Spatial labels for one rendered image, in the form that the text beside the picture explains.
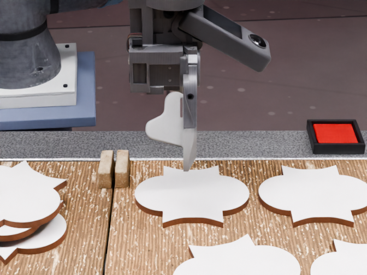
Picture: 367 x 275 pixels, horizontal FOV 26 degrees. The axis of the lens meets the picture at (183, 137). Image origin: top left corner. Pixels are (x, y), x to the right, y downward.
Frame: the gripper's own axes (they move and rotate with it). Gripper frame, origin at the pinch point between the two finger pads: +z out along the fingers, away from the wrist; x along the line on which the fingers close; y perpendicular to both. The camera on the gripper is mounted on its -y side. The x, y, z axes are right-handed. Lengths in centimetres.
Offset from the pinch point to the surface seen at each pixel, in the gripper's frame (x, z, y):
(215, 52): -246, 102, -16
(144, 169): -7.1, 9.0, 6.2
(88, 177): -5.3, 9.0, 13.9
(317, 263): 14.3, 8.0, -14.4
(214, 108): -193, 102, -13
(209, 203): 2.5, 8.0, -2.4
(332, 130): -18.6, 9.7, -21.8
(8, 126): -32.2, 16.8, 30.6
